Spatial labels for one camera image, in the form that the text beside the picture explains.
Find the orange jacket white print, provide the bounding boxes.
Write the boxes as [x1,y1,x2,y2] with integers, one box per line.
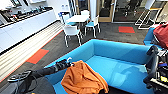
[60,59,110,94]

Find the white chair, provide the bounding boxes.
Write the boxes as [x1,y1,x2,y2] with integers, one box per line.
[62,24,83,48]
[79,9,92,17]
[60,12,72,25]

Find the blue seat chair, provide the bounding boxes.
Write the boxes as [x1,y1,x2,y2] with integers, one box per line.
[84,16,102,38]

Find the large blue sofa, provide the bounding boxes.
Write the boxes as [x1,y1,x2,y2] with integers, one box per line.
[44,39,158,94]

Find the white kitchen lower cabinets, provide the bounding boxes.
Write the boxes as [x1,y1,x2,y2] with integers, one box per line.
[0,8,57,54]

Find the small blue sofa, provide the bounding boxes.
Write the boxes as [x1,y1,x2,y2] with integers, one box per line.
[143,27,158,46]

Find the red bag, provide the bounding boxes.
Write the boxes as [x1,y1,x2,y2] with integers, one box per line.
[152,22,168,50]

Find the wooden frame glass door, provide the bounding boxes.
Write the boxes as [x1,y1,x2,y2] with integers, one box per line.
[97,0,116,24]
[74,0,91,15]

